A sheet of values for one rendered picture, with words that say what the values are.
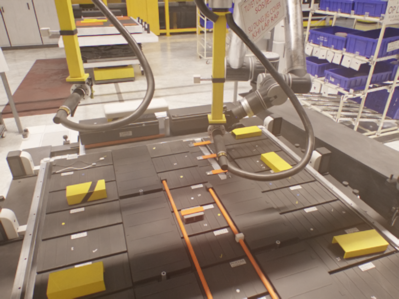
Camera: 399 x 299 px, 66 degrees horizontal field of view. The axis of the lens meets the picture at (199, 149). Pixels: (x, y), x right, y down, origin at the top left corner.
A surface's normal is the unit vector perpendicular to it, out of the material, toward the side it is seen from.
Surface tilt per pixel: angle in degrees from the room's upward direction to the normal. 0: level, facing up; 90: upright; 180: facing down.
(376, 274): 0
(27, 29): 90
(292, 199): 0
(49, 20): 90
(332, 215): 0
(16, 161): 90
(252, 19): 90
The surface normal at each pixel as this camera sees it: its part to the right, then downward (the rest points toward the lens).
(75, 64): 0.07, 0.49
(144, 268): 0.00, -0.87
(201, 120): 0.32, 0.47
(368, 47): -0.93, 0.24
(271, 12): 0.69, 0.36
